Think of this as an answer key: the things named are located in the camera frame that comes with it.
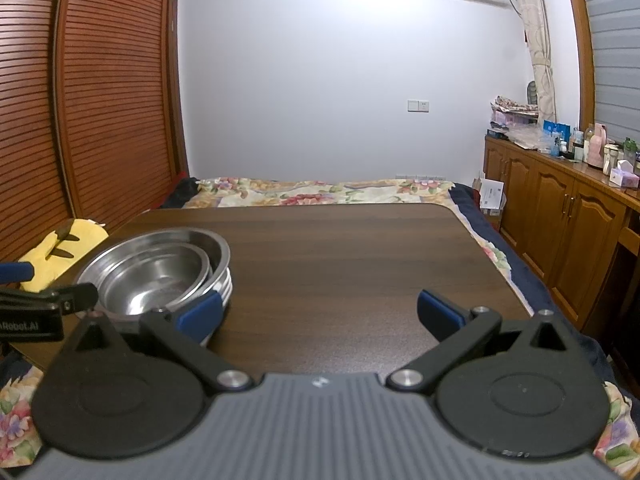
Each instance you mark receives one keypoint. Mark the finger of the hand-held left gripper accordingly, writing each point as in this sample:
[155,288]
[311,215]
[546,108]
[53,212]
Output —
[70,297]
[15,271]

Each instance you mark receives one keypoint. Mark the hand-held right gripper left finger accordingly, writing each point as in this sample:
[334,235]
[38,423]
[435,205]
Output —
[202,315]

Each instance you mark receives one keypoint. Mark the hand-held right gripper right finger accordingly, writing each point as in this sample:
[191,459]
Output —
[440,312]

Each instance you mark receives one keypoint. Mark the small steel bowl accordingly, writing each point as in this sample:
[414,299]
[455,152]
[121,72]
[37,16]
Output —
[150,250]
[150,285]

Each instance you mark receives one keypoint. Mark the large steel bowl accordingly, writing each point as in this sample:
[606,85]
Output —
[220,255]

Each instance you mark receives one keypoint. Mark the floral bedspread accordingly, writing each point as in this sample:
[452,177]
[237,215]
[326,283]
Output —
[465,197]

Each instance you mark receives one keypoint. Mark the white paper box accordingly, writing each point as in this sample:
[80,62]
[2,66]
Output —
[492,195]

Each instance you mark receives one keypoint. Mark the wooden cabinet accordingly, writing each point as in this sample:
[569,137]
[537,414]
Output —
[550,210]

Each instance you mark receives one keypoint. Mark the floral blanket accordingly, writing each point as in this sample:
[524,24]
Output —
[310,191]

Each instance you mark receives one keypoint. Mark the wooden louvered wardrobe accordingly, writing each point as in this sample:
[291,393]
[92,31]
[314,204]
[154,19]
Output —
[90,110]

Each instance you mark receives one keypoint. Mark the clear plastic bag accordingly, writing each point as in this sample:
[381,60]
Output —
[527,141]

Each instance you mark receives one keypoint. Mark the blue printed box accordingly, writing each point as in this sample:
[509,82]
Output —
[555,135]

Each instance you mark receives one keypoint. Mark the stack of folded cloths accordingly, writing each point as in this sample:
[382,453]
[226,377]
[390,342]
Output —
[515,112]

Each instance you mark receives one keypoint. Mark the cluster of small bottles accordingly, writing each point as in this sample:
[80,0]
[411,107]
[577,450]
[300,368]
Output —
[577,147]

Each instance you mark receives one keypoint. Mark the pink thermos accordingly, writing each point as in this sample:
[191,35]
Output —
[597,147]

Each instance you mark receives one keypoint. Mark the purple tissue box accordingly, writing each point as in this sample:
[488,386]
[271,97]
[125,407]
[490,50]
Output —
[624,176]

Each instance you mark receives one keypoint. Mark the white jar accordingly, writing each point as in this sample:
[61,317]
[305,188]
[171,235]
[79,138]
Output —
[611,160]

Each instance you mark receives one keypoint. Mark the green bottle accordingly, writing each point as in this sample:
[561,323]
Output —
[629,150]

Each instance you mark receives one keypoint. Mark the cream patterned curtain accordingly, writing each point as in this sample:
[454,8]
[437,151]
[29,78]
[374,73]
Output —
[537,35]

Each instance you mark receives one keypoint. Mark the grey window blind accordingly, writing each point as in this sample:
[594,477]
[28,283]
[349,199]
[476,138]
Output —
[617,45]

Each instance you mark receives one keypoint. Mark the wall power strip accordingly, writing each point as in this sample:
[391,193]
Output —
[420,177]

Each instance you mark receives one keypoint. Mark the white wall switch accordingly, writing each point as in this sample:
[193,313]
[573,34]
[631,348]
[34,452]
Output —
[418,105]

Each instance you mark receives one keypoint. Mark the wooden window frame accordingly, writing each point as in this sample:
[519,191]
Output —
[580,45]

